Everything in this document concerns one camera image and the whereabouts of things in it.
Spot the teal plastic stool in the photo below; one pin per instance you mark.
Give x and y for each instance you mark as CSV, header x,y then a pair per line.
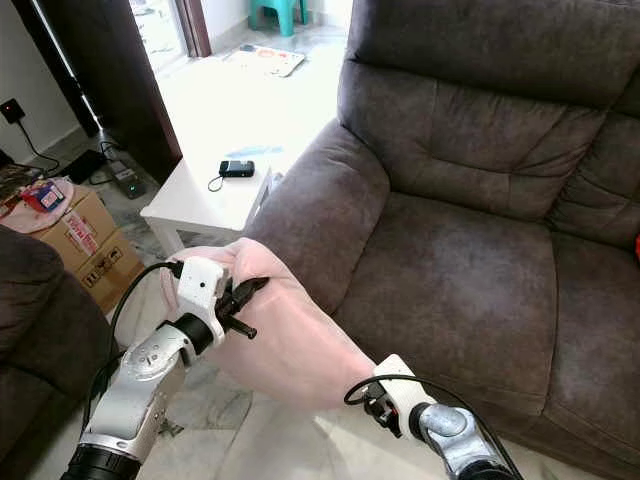
x,y
278,10

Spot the white side table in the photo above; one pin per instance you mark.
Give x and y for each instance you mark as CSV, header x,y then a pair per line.
x,y
200,205

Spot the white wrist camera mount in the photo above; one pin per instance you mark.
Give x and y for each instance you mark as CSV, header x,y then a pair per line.
x,y
200,285
402,385

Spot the blue and red packet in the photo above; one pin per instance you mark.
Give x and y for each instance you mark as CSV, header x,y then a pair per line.
x,y
45,195

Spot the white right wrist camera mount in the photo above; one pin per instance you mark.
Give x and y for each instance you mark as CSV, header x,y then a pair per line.
x,y
402,385

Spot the pale pink pillow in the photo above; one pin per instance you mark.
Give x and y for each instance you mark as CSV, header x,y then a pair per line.
x,y
290,345

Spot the small red item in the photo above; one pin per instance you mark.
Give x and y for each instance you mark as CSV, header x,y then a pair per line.
x,y
637,245

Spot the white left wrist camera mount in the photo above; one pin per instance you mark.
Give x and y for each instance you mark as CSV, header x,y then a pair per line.
x,y
200,285

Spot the brown wooden door frame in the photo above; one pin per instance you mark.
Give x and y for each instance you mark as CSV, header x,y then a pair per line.
x,y
193,25

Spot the dark brown door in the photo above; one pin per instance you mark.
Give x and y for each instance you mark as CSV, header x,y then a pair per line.
x,y
120,75

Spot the dark brown armchair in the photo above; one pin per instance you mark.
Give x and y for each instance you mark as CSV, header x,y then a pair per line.
x,y
50,340

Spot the black power adapter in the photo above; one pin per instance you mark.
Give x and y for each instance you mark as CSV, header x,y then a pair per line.
x,y
85,166

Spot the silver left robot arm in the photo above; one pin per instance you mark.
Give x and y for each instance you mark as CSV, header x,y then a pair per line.
x,y
140,390

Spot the black wall socket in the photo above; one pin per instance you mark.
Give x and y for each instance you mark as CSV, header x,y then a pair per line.
x,y
12,110

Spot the pink cloth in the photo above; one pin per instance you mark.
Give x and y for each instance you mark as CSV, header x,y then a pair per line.
x,y
25,218

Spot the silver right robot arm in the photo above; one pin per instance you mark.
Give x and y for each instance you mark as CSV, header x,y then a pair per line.
x,y
455,440

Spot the light blue flat item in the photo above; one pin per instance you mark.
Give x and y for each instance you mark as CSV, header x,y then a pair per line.
x,y
257,152

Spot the grey power strip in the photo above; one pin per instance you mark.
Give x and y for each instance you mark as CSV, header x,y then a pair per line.
x,y
129,180

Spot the small black device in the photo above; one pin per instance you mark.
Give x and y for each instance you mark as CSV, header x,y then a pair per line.
x,y
237,169

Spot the brown suede recliner sofa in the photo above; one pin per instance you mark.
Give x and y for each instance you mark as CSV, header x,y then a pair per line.
x,y
460,270

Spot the brown cardboard box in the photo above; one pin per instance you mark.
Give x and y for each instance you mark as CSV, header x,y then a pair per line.
x,y
100,250

